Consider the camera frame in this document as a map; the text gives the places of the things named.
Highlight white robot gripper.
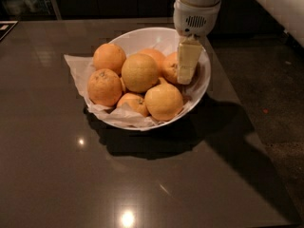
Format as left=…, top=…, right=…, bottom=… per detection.
left=173, top=0, right=221, bottom=85

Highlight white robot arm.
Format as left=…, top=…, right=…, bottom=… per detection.
left=173, top=0, right=221, bottom=85

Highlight white ceramic bowl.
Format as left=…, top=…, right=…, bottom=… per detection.
left=83, top=28, right=211, bottom=131

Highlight orange at back right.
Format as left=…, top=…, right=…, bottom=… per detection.
left=161, top=51, right=200, bottom=86

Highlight orange at back centre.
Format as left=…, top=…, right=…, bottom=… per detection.
left=139, top=48, right=165, bottom=76

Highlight yellowish orange in centre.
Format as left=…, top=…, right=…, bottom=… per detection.
left=122, top=53, right=159, bottom=93

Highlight orange at front right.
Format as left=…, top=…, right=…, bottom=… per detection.
left=144, top=78, right=183, bottom=122

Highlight small orange at front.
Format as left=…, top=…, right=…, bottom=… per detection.
left=117, top=93, right=149, bottom=117

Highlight orange at back left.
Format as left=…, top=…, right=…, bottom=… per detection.
left=93, top=44, right=126, bottom=75

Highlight orange at front left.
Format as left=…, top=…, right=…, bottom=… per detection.
left=87, top=68, right=123, bottom=106

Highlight white crumpled paper liner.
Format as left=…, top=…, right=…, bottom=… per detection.
left=64, top=55, right=194, bottom=131

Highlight glass cabinet with items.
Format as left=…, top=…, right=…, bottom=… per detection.
left=0, top=0, right=62, bottom=21

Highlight dark stovetop corner panel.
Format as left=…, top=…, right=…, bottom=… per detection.
left=0, top=21, right=18, bottom=41

